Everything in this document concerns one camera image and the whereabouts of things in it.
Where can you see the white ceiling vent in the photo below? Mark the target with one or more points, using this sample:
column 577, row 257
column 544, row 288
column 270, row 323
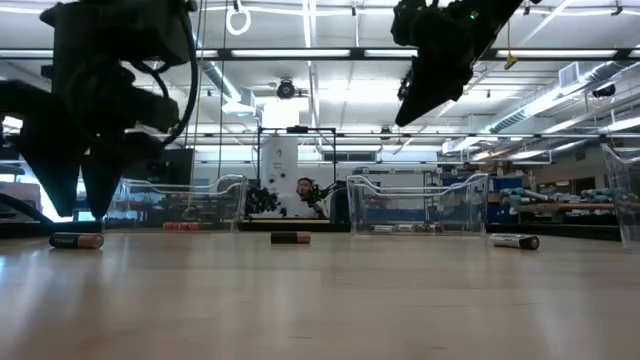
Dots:
column 569, row 75

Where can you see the wooden workbench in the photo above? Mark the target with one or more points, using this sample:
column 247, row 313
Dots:
column 575, row 206

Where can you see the person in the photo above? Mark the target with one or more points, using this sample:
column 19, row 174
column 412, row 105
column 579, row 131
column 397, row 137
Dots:
column 304, row 189

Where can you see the overhead LED light bar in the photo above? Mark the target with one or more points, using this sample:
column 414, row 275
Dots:
column 290, row 53

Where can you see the black office chair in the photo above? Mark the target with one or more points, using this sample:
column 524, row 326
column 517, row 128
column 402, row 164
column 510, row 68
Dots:
column 340, row 210

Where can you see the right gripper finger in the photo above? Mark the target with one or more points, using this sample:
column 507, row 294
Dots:
column 435, row 90

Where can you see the small black robot arm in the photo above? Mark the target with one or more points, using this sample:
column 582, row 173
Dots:
column 325, row 192
column 262, row 200

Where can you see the black monitor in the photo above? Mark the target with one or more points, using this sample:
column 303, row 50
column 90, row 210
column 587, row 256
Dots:
column 175, row 170

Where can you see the clear plastic bin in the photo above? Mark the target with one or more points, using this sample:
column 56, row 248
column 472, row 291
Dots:
column 625, row 200
column 210, row 205
column 415, row 205

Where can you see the black aluminium table frame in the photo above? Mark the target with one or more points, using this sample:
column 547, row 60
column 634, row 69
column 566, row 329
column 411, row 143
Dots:
column 550, row 231

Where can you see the black ceiling dome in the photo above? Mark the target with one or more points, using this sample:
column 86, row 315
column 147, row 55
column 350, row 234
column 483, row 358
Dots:
column 604, row 91

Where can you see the light blue robot arm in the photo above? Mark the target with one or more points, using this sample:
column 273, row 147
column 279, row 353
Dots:
column 597, row 193
column 520, row 192

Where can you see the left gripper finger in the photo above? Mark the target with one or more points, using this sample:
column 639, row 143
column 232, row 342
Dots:
column 50, row 150
column 105, row 170

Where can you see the white round pillar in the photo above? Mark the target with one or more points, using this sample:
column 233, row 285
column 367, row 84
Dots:
column 279, row 160

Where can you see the black round overhead camera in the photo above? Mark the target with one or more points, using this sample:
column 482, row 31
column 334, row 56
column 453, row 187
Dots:
column 286, row 90

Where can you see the black copper Duracell battery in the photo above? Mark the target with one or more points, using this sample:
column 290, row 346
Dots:
column 75, row 241
column 290, row 238

